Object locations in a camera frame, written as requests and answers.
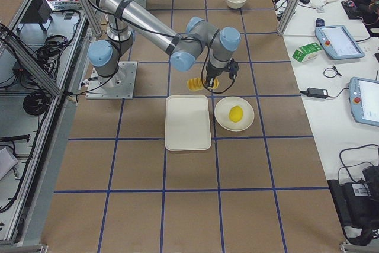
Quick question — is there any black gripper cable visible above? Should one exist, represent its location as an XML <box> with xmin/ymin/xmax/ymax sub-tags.
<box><xmin>201</xmin><ymin>35</ymin><xmax>236</xmax><ymax>94</ymax></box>

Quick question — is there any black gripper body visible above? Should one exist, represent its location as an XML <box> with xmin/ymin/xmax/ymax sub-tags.
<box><xmin>205</xmin><ymin>58</ymin><xmax>239</xmax><ymax>82</ymax></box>

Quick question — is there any upper teach pendant tablet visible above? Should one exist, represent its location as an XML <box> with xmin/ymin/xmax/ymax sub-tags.
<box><xmin>314</xmin><ymin>25</ymin><xmax>365</xmax><ymax>60</ymax></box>

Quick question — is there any yellow lemon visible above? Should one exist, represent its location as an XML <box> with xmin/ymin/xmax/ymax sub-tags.
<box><xmin>228</xmin><ymin>105</ymin><xmax>243</xmax><ymax>123</ymax></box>

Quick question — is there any sliced yellow bread loaf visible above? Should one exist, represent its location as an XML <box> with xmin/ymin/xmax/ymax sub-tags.
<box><xmin>187</xmin><ymin>77</ymin><xmax>219</xmax><ymax>92</ymax></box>

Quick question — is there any lower teach pendant tablet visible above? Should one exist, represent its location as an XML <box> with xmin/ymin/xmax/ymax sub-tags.
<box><xmin>348</xmin><ymin>77</ymin><xmax>378</xmax><ymax>126</ymax></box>

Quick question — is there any teach pendant tablet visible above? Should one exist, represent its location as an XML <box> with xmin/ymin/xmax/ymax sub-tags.
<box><xmin>314</xmin><ymin>25</ymin><xmax>365</xmax><ymax>60</ymax></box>
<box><xmin>348</xmin><ymin>77</ymin><xmax>378</xmax><ymax>126</ymax></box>

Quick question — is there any white rectangular tray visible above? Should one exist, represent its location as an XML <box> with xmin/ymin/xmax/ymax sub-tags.
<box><xmin>165</xmin><ymin>95</ymin><xmax>211</xmax><ymax>151</ymax></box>

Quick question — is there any black power adapter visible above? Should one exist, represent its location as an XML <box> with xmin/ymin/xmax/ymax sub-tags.
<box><xmin>307</xmin><ymin>88</ymin><xmax>329</xmax><ymax>99</ymax></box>

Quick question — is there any cream plate with lemon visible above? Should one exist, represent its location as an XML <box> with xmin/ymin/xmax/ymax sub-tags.
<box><xmin>214</xmin><ymin>97</ymin><xmax>255</xmax><ymax>132</ymax></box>

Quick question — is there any green white carton box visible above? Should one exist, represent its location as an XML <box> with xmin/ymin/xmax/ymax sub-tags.
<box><xmin>292</xmin><ymin>42</ymin><xmax>322</xmax><ymax>63</ymax></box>

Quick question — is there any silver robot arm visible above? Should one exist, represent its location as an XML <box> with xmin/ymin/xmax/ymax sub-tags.
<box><xmin>89</xmin><ymin>0</ymin><xmax>241</xmax><ymax>89</ymax></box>

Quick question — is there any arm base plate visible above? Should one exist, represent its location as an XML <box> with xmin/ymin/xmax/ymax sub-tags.
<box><xmin>85</xmin><ymin>61</ymin><xmax>137</xmax><ymax>100</ymax></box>

